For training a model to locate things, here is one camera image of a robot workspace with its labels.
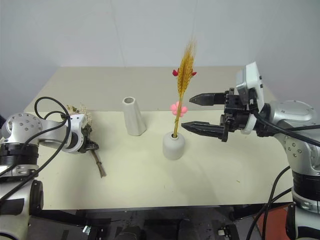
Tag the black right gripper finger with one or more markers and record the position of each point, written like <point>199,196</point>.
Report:
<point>207,99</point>
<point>207,130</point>

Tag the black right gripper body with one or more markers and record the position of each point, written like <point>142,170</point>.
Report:
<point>236,117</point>

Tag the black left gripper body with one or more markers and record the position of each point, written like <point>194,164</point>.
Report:
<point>86,130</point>

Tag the dried beige flower bouquet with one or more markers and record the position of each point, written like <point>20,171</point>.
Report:
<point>98,165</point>

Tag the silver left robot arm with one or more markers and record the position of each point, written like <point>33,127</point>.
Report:
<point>22,126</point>

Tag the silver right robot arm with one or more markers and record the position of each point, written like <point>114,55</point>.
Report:
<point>297,117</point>

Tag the golden wheat flower bouquet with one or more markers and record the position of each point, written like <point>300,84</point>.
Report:
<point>185,67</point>

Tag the short round white vase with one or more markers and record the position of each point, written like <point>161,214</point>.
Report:
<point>173,148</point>

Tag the tall tapered white vase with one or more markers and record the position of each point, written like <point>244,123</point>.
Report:
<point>133,117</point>

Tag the dark rounded shape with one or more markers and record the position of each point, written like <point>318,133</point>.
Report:
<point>131,233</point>

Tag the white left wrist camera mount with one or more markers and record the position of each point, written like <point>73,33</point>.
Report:
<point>76,122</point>

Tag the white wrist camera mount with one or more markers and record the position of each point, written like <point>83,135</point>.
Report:
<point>76,122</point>
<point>253,77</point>

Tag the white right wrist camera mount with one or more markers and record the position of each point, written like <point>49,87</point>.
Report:
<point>253,77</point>

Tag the black table frame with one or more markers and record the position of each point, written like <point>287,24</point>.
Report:
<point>125,212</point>

